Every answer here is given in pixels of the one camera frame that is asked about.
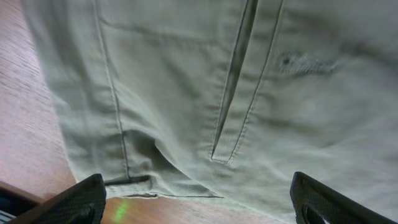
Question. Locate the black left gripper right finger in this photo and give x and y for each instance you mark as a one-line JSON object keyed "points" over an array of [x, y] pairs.
{"points": [[316, 203]]}

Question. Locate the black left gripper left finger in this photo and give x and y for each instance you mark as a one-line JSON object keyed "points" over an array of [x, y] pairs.
{"points": [[83, 203]]}

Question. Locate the khaki green shorts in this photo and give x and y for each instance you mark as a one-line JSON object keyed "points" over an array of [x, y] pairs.
{"points": [[225, 100]]}

